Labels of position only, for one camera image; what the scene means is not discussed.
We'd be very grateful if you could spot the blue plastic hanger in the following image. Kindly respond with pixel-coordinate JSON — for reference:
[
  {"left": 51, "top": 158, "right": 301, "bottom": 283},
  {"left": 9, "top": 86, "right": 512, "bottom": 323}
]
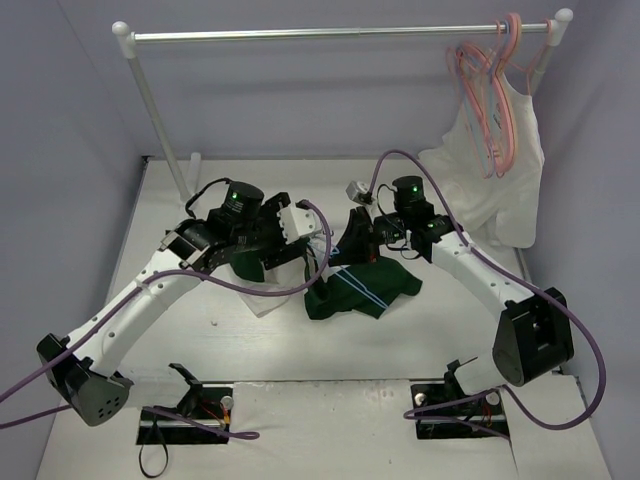
[{"left": 307, "top": 239, "right": 389, "bottom": 310}]

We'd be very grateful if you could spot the white and green t-shirt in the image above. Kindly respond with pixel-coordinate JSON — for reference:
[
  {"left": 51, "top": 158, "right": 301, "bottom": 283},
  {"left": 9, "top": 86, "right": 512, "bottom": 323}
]
[{"left": 227, "top": 240, "right": 423, "bottom": 321}]

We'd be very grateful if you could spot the pink plastic hanger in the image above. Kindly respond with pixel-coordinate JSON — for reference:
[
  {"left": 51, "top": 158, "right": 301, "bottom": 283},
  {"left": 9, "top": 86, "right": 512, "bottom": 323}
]
[{"left": 446, "top": 13, "right": 522, "bottom": 178}]

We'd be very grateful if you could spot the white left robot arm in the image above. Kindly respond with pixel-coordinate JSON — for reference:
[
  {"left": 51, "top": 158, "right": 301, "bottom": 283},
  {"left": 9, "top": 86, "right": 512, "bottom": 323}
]
[{"left": 36, "top": 181, "right": 320, "bottom": 427}]

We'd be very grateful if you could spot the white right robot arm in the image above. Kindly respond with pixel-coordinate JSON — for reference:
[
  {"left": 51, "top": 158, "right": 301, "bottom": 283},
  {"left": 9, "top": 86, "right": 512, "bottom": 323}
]
[{"left": 330, "top": 176, "right": 574, "bottom": 412}]

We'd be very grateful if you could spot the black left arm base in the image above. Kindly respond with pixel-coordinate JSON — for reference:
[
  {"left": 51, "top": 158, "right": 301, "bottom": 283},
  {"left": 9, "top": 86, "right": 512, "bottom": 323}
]
[{"left": 135, "top": 362, "right": 235, "bottom": 479}]

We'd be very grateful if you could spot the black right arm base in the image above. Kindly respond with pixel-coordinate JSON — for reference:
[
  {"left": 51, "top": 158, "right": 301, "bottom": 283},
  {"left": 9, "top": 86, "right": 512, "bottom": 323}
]
[{"left": 408, "top": 361, "right": 510, "bottom": 441}]

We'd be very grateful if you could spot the pink hanger under garment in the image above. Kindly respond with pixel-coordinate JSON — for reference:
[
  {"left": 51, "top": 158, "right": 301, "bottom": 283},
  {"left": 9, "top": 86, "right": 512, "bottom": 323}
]
[{"left": 510, "top": 19, "right": 554, "bottom": 97}]

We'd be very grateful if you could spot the white hanging garment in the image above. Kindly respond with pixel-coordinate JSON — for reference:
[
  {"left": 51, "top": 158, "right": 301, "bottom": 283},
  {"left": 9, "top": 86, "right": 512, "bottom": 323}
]
[{"left": 418, "top": 79, "right": 545, "bottom": 249}]

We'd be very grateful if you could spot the white clothes rack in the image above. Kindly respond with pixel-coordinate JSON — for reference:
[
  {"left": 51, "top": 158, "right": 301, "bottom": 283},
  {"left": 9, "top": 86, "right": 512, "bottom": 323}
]
[{"left": 111, "top": 8, "right": 575, "bottom": 204}]

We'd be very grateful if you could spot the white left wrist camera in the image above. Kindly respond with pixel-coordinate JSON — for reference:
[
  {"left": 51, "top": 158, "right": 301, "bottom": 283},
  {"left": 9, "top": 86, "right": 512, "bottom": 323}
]
[{"left": 276, "top": 204, "right": 322, "bottom": 244}]

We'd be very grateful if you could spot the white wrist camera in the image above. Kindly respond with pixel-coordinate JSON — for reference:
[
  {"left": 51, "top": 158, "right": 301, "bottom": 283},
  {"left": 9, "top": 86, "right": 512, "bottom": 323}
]
[
  {"left": 346, "top": 180, "right": 373, "bottom": 206},
  {"left": 276, "top": 204, "right": 322, "bottom": 244}
]

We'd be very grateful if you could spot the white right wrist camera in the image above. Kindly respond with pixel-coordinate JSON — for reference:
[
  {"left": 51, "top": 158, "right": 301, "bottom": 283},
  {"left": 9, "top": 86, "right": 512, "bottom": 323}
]
[{"left": 346, "top": 180, "right": 373, "bottom": 206}]

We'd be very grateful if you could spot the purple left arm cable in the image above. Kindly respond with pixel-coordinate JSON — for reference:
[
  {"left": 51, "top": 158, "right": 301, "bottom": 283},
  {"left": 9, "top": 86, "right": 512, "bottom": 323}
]
[{"left": 0, "top": 199, "right": 335, "bottom": 441}]

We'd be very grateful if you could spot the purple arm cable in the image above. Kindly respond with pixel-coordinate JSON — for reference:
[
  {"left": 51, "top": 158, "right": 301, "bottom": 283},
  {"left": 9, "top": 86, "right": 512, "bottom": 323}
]
[
  {"left": 369, "top": 149, "right": 607, "bottom": 431},
  {"left": 0, "top": 199, "right": 335, "bottom": 441}
]

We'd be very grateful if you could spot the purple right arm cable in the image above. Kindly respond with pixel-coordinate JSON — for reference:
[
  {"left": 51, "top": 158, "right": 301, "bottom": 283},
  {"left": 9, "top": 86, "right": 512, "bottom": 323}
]
[{"left": 369, "top": 149, "right": 607, "bottom": 431}]

